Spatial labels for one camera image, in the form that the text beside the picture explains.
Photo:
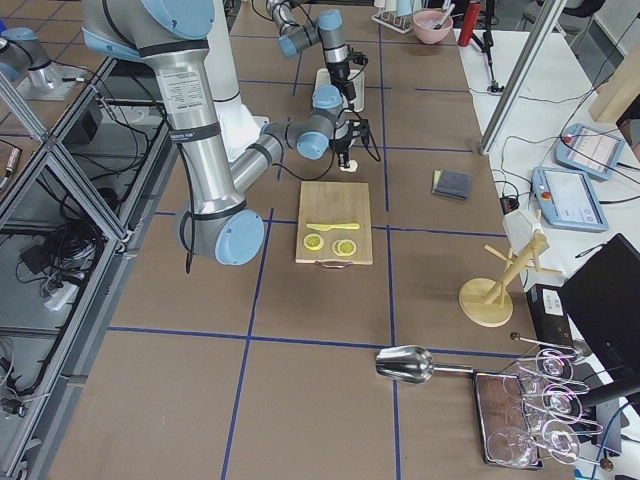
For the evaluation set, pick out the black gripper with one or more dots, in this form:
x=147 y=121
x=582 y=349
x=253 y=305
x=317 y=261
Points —
x=341 y=73
x=342 y=146

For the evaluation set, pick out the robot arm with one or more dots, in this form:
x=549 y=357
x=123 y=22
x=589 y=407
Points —
x=171 y=37
x=326 y=30

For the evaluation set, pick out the pink bowl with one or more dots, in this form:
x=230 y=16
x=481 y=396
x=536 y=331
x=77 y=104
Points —
x=431 y=27

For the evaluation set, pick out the white bear print tray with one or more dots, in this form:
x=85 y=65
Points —
x=356 y=81

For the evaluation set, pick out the bamboo cutting board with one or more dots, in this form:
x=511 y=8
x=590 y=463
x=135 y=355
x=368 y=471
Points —
x=335 y=202

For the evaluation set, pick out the yellow plastic knife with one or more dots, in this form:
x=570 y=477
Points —
x=324 y=227

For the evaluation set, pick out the upper lemon slice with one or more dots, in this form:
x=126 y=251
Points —
x=313 y=242

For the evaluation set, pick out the yellow sponge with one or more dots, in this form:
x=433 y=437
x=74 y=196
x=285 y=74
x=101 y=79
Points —
x=435 y=179

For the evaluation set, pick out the lower back lemon slice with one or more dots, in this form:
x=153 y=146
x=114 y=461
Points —
x=336 y=246

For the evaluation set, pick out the grey folded cloth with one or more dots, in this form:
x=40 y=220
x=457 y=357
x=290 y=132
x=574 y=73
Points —
x=454 y=184

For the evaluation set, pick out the red bottle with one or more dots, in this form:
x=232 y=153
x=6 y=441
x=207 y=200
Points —
x=469 y=21

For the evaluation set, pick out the wooden mug tree stand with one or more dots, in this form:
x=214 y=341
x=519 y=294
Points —
x=485 y=301

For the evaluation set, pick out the metal scoop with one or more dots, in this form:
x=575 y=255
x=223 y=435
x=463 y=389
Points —
x=413 y=364

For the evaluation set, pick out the blue teach pendant near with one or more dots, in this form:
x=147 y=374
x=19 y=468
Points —
x=567 y=199

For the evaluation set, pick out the blue teach pendant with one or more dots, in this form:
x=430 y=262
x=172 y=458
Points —
x=567 y=199
x=590 y=150

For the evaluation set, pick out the blue teach pendant far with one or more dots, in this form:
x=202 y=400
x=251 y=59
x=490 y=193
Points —
x=590 y=150

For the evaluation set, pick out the black laptop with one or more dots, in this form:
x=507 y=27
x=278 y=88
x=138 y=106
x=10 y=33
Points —
x=602 y=300

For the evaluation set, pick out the wine glass rack tray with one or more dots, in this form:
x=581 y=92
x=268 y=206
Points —
x=533 y=409

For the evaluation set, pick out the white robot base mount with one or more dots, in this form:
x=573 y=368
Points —
x=239 y=126

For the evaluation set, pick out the aluminium frame post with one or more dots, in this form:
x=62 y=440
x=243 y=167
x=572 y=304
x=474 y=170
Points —
x=549 y=14

